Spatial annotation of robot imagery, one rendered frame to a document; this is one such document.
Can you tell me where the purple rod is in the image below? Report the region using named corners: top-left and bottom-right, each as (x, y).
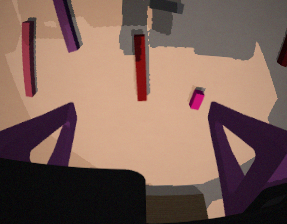
top-left (53, 0), bottom-right (80, 53)

